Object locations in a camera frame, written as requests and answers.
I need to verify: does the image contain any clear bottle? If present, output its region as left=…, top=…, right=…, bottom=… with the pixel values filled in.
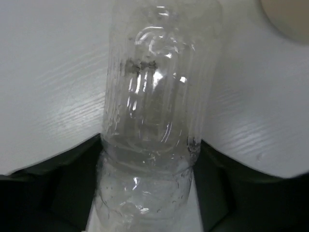
left=94, top=0, right=223, bottom=232

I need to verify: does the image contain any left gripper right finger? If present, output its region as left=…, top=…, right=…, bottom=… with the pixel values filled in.
left=193, top=142, right=309, bottom=232

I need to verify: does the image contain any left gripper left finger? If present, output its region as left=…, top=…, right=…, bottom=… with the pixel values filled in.
left=0, top=134, right=102, bottom=232

